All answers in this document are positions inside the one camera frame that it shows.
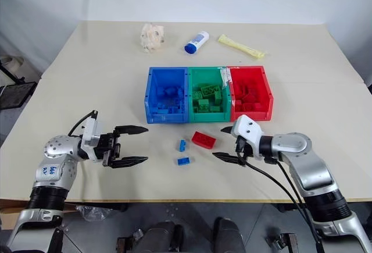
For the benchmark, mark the dark rounded shape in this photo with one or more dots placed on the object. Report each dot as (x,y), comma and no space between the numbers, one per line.
(162,237)
(229,235)

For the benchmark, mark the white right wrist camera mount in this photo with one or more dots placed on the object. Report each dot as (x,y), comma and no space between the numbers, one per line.
(247,128)

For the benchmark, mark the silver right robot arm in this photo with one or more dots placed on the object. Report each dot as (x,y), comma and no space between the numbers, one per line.
(293,144)

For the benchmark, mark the black metal stand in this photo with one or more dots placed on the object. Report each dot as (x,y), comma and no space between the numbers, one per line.
(13,90)

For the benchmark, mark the rounded blue building block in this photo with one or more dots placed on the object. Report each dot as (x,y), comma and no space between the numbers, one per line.
(170,91)

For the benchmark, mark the white round object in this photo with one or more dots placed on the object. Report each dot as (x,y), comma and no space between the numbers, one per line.
(11,62)

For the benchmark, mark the blue plastic bin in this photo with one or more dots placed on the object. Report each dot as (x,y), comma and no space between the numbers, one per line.
(167,78)

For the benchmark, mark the clear plastic bag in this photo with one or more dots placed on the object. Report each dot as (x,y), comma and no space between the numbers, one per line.
(93,210)

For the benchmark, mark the crumpled white paper ball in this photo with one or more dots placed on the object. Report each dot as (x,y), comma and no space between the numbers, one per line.
(151,38)

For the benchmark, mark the green plastic bin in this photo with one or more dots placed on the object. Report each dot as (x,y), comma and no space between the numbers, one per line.
(206,75)

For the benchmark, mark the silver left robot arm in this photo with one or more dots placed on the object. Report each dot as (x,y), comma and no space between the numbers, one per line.
(55,148)

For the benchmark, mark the small green building block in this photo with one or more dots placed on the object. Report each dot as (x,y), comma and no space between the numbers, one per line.
(215,109)
(196,95)

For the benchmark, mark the red plastic bin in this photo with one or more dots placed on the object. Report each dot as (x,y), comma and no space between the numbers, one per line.
(247,74)

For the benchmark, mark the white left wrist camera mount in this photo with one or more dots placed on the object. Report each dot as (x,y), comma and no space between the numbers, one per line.
(91,136)

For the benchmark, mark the yellow plastic tube packet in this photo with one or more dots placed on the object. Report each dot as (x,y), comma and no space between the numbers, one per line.
(241,46)

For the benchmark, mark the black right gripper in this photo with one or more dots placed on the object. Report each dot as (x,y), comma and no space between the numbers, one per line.
(242,148)

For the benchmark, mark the large red building block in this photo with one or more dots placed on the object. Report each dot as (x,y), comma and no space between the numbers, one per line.
(203,140)

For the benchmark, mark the white bottle with blue cap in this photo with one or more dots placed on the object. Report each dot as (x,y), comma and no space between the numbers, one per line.
(197,42)

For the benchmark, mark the large green building block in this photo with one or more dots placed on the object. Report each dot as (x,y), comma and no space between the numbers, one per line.
(208,90)

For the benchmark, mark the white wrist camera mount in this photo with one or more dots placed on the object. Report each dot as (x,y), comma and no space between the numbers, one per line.
(247,128)
(91,136)

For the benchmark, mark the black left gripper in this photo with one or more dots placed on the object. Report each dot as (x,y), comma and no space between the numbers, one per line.
(110,148)

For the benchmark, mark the small blue building block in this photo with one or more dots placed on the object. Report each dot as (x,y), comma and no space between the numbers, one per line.
(184,161)
(182,145)

